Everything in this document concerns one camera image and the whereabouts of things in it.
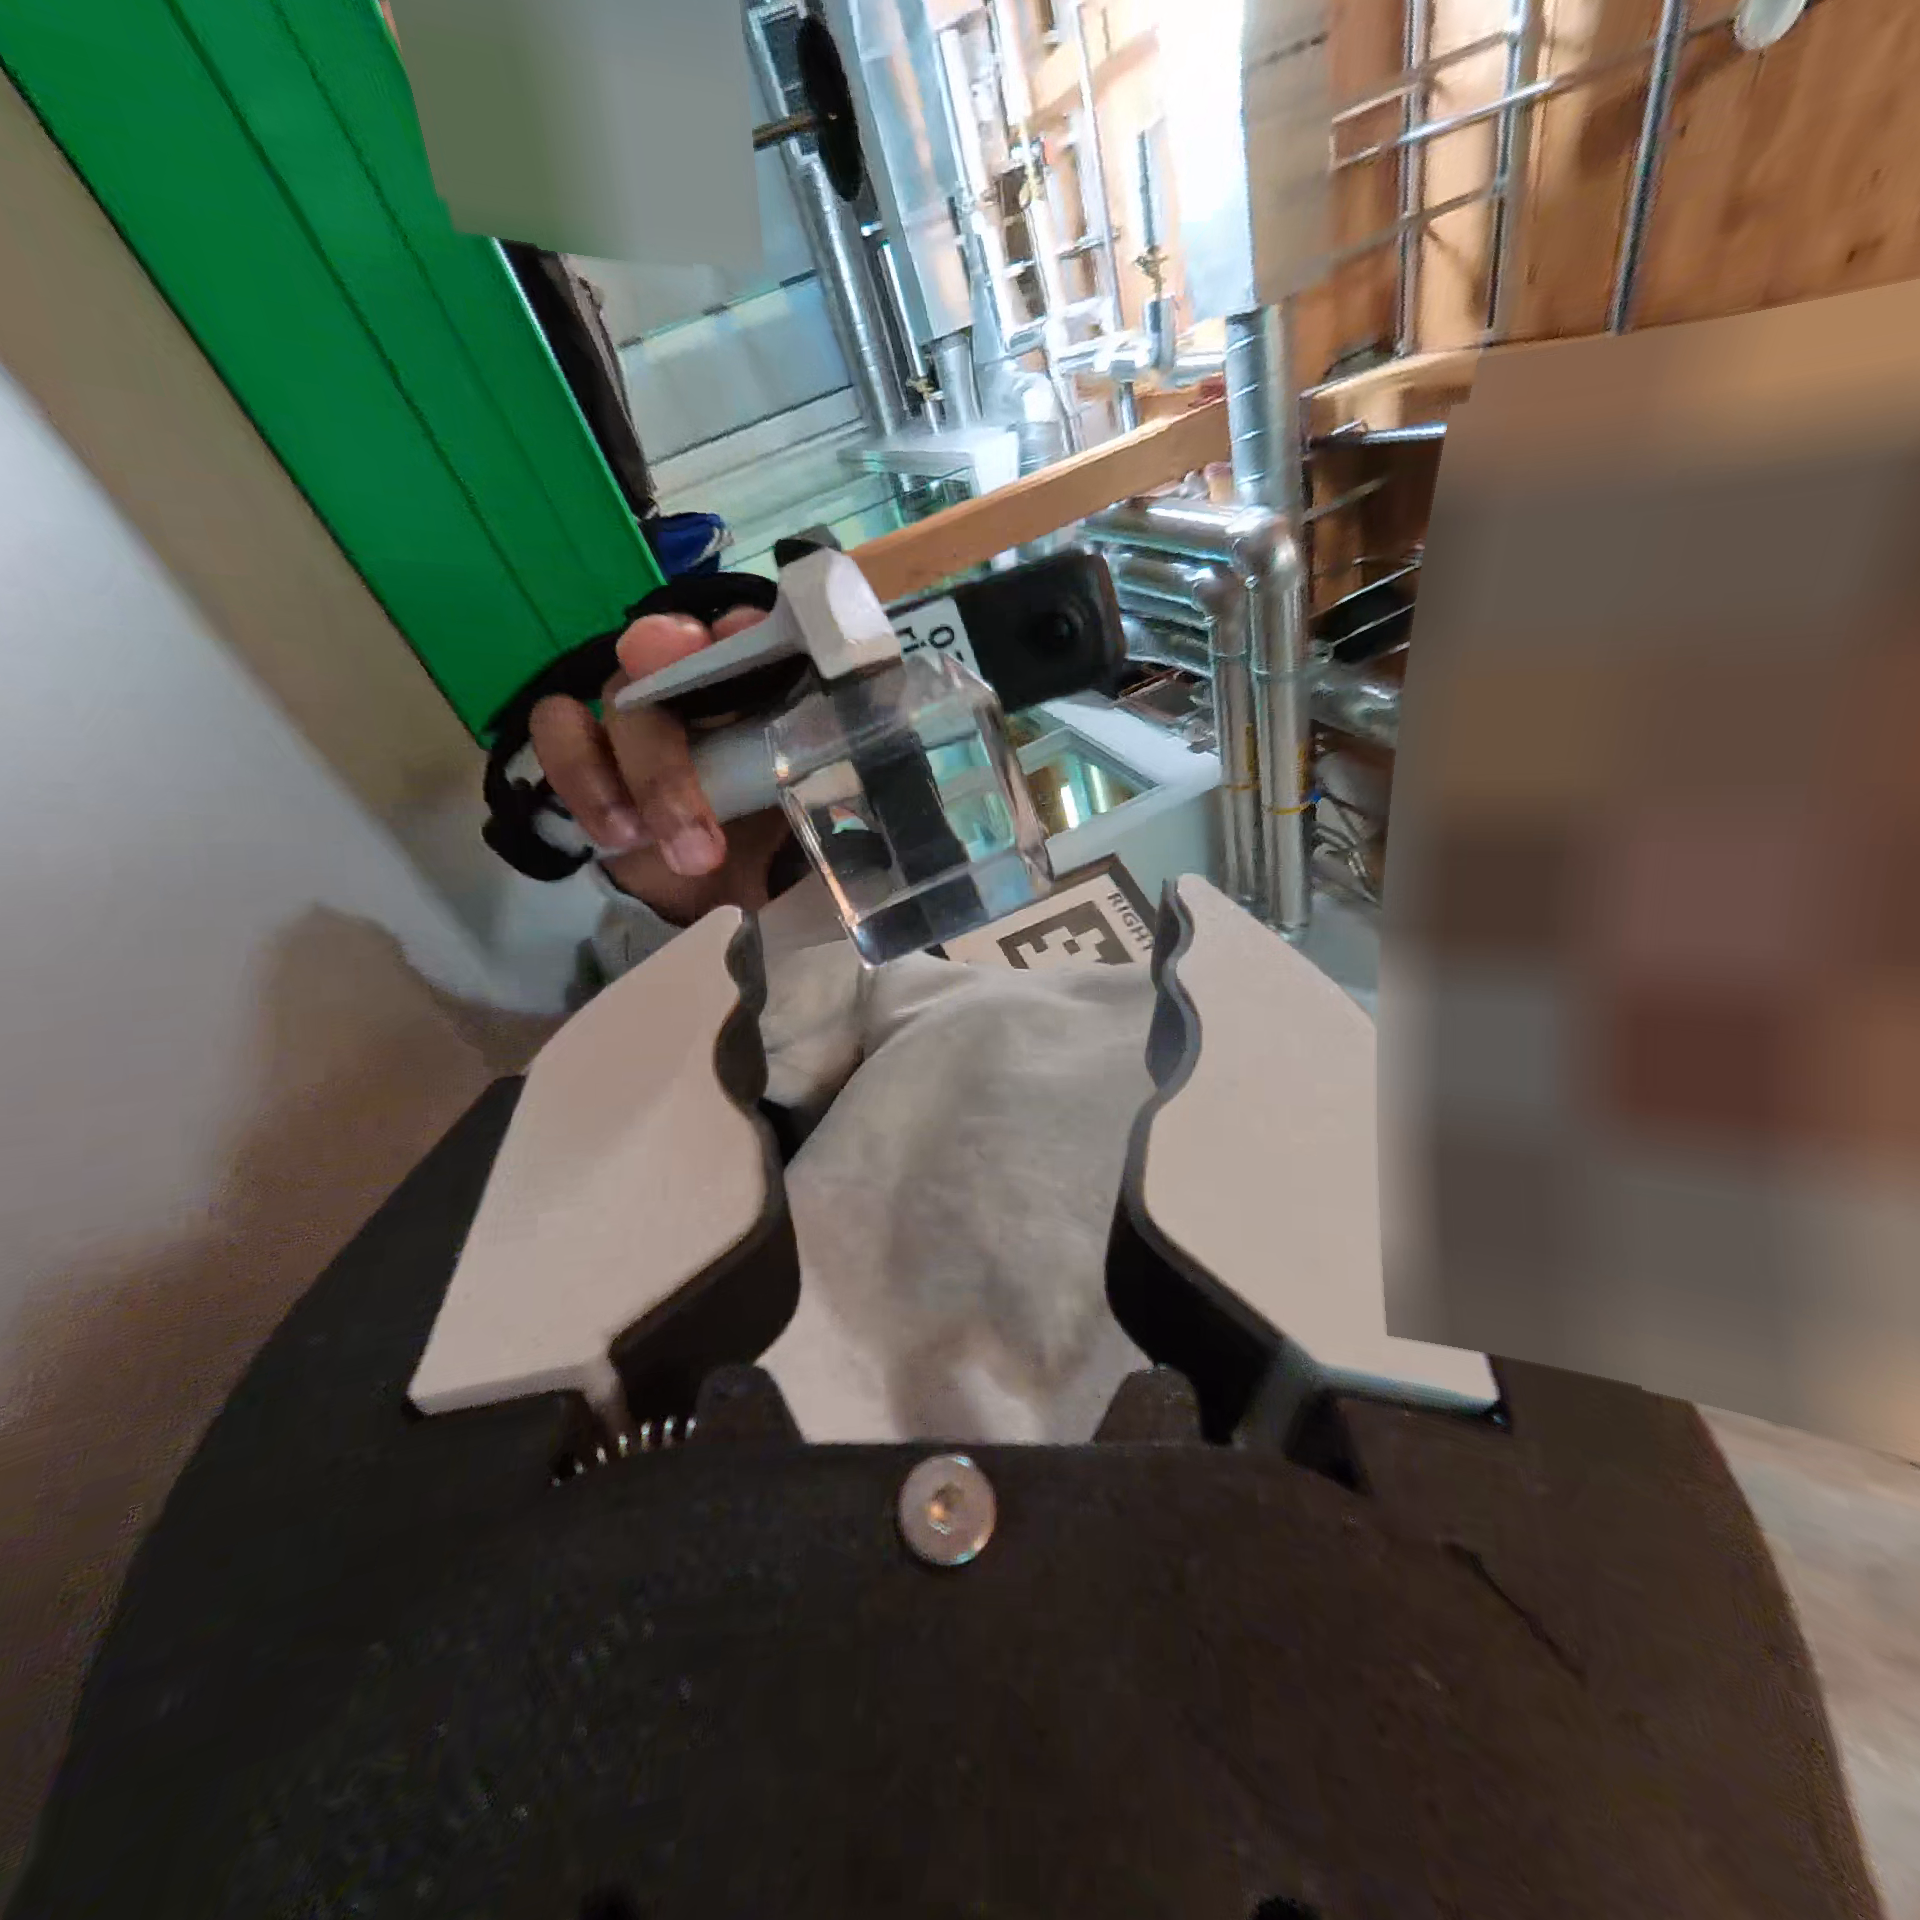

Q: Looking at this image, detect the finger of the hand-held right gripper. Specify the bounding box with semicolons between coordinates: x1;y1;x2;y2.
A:
612;537;905;722

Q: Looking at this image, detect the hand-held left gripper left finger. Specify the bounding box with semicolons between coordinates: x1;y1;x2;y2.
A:
407;905;802;1428

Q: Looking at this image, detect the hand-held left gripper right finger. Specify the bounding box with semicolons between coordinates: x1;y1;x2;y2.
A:
1109;875;1506;1449

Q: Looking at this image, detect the clear acrylic cube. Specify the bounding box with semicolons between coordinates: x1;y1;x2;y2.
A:
768;660;1055;966

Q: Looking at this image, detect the green plastic bin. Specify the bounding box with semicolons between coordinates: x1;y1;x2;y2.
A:
0;0;669;748

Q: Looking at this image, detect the person's right forearm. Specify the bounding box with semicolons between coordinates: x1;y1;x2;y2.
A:
584;884;1158;1447

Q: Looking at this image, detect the person's right hand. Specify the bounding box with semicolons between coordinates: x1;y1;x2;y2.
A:
531;604;817;922

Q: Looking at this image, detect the large black framed marker sign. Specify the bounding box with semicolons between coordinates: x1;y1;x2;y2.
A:
944;855;1162;975

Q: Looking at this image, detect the black floor lamp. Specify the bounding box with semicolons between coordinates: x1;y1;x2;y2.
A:
752;14;880;203

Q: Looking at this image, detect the wooden support post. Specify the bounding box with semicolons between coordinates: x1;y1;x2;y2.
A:
846;397;1235;604

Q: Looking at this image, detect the metal air duct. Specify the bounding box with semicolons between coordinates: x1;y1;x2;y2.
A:
1081;308;1405;939

